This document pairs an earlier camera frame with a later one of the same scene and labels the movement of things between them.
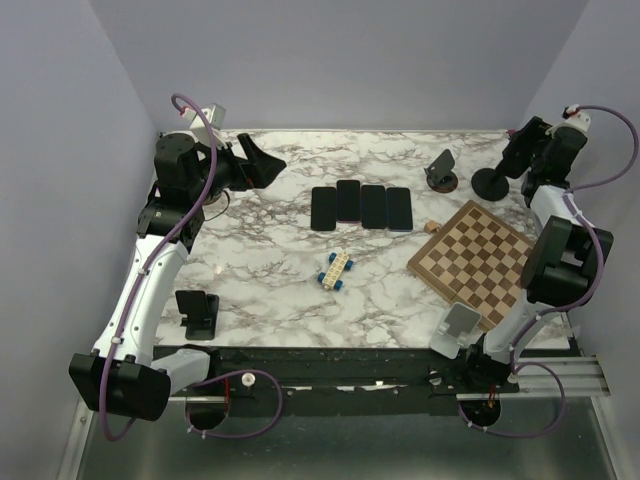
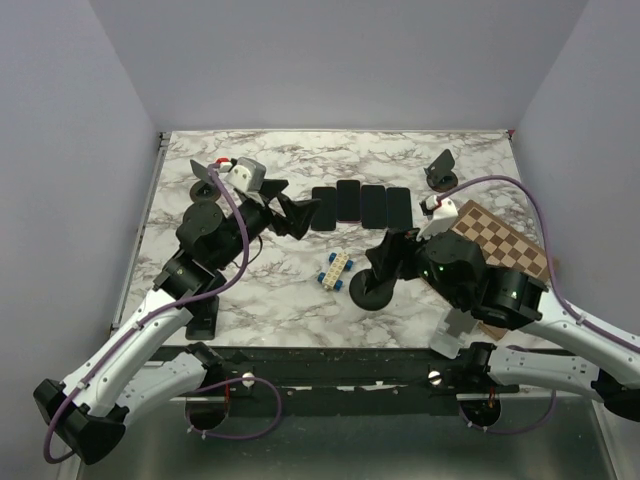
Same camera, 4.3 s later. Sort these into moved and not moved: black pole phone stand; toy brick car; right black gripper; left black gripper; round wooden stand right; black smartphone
Moved: right black gripper; black pole phone stand; left black gripper
Not moved: black smartphone; toy brick car; round wooden stand right
